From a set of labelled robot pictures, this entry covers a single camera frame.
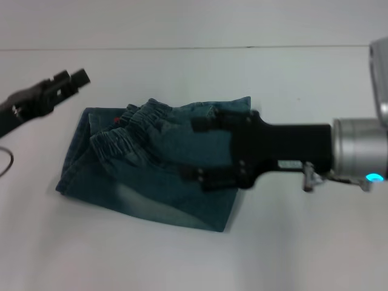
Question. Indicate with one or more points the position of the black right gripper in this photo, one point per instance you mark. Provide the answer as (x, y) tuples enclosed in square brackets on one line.
[(279, 142)]

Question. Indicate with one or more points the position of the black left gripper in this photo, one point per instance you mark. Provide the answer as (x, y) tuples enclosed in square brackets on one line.
[(27, 104)]

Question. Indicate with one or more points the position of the blue denim shorts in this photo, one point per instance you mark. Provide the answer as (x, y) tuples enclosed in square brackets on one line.
[(145, 182)]

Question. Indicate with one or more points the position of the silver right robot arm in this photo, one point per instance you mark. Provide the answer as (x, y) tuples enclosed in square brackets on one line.
[(354, 142)]

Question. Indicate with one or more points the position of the silver metal camera bracket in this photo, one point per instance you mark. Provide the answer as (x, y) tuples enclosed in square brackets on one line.
[(309, 179)]

